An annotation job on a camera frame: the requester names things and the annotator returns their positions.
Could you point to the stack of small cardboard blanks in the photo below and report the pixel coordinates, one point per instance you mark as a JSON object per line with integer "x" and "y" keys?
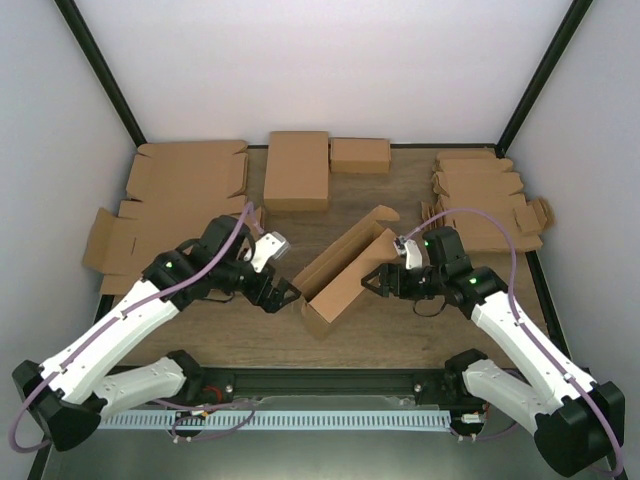
{"x": 478, "y": 179}

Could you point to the large cardboard box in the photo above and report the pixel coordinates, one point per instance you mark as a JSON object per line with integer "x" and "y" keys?
{"x": 332, "y": 281}

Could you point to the black left corner frame post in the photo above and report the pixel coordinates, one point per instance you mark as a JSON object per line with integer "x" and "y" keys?
{"x": 93, "y": 54}

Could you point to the small folded cardboard box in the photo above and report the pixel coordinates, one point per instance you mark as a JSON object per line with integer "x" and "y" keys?
{"x": 360, "y": 155}

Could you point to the flat cardboard blank back left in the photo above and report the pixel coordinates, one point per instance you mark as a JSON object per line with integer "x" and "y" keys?
{"x": 214, "y": 169}

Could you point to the light blue slotted cable duct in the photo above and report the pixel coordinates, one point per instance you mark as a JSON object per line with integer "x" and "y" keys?
{"x": 402, "y": 420}

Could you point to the flat cardboard blank front left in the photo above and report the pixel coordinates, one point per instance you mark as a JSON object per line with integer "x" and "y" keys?
{"x": 121, "y": 246}

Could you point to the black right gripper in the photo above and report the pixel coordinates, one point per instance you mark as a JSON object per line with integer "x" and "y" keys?
{"x": 402, "y": 289}

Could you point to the black right corner frame post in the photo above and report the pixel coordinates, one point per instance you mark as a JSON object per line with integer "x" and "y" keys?
{"x": 561, "y": 39}

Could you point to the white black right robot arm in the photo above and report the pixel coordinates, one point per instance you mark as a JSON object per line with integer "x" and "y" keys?
{"x": 575, "y": 421}

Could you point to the black corner frame post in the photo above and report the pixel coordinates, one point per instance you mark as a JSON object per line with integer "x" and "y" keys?
{"x": 561, "y": 39}
{"x": 93, "y": 54}

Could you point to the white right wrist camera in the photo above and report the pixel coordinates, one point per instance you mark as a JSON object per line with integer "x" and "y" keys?
{"x": 409, "y": 251}

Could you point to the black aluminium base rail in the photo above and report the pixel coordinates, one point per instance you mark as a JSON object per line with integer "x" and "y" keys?
{"x": 429, "y": 387}

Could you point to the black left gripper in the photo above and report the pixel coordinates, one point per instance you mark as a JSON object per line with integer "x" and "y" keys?
{"x": 257, "y": 296}

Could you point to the flat cardboard blank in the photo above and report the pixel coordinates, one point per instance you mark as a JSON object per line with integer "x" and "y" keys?
{"x": 121, "y": 246}
{"x": 214, "y": 169}

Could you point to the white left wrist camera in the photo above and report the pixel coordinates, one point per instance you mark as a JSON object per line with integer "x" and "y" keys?
{"x": 271, "y": 246}

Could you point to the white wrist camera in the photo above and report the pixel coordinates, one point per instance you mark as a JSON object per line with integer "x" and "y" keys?
{"x": 271, "y": 246}
{"x": 409, "y": 251}

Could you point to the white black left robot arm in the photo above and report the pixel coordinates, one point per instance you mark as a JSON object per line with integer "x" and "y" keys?
{"x": 71, "y": 393}

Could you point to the tall folded cardboard box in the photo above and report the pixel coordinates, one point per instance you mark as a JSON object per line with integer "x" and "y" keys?
{"x": 297, "y": 172}

